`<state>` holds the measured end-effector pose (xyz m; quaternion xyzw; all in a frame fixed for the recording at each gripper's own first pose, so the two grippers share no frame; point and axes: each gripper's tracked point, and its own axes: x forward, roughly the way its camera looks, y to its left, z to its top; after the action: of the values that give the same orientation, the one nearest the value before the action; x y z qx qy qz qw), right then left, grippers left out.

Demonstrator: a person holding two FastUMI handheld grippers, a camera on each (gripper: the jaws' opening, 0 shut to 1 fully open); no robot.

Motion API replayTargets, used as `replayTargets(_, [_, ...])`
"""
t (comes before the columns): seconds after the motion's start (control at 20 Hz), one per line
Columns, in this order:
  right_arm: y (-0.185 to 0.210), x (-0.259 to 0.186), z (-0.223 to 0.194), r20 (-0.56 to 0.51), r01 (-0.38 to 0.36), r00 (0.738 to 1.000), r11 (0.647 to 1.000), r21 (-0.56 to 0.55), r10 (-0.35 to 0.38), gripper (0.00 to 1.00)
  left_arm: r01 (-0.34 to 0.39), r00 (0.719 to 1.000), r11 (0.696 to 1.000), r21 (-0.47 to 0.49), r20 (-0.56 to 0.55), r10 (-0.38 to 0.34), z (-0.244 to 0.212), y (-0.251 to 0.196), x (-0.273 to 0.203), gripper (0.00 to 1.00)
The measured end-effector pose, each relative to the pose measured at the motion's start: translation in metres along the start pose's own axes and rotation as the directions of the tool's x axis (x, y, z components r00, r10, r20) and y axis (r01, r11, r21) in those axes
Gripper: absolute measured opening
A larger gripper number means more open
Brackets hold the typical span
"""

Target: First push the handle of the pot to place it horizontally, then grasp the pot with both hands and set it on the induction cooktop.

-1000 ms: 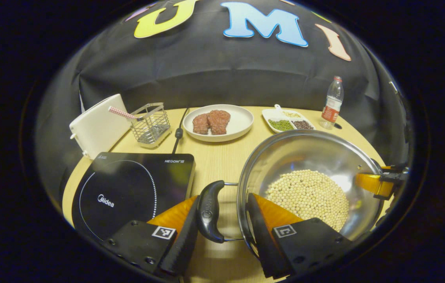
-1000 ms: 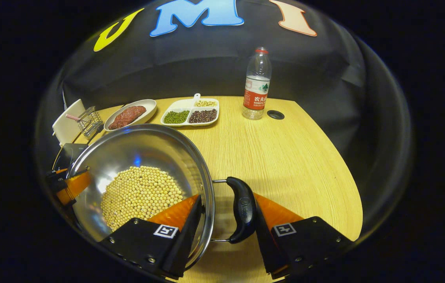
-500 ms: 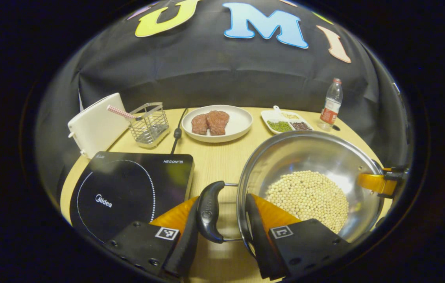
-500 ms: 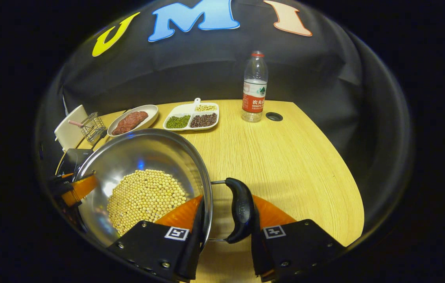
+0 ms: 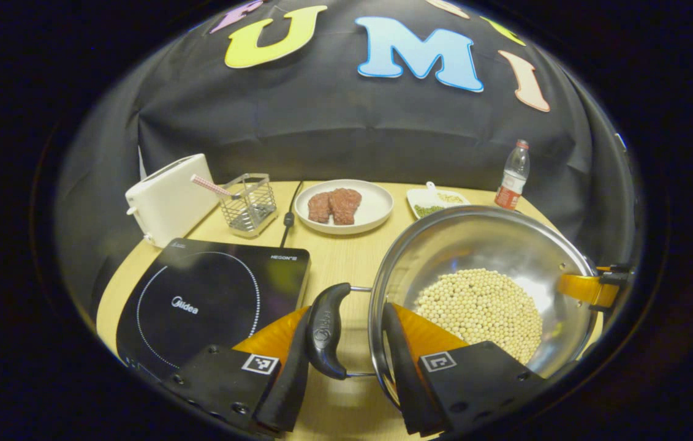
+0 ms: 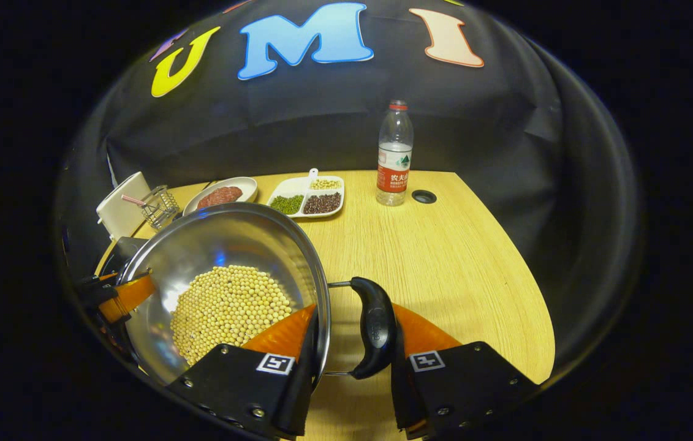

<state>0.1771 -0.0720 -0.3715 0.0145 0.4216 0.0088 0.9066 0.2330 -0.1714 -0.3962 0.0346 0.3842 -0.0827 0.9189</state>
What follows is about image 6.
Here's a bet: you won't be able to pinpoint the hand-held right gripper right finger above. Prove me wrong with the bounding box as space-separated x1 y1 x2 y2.
390 303 540 440

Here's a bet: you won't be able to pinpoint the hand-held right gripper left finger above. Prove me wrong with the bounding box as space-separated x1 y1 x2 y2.
165 303 320 440

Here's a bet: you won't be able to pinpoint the black induction cooktop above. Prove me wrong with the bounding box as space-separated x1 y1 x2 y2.
96 237 148 282

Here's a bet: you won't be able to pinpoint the stainless steel pot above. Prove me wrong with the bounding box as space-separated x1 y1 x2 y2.
118 202 397 386

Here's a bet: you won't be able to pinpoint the soybeans in pot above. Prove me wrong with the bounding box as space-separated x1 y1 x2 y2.
170 265 293 367

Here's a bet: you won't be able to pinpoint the white toaster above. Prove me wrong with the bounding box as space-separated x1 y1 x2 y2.
96 171 152 241

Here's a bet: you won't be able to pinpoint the round white plate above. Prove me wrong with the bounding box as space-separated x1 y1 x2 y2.
183 176 259 216

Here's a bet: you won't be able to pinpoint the pile of green beans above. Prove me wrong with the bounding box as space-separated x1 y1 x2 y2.
270 195 305 215

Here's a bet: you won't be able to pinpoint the white divided dish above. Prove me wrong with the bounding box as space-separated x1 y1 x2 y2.
267 168 346 219

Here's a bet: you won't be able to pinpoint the pile of red beans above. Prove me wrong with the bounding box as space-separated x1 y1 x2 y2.
303 192 342 214

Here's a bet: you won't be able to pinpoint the clear plastic water bottle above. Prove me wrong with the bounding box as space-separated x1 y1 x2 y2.
376 100 414 207

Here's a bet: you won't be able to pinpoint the black backdrop cloth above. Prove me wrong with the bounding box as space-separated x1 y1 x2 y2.
55 0 638 368

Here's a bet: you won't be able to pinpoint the wire mesh basket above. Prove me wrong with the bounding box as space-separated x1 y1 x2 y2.
141 185 180 230

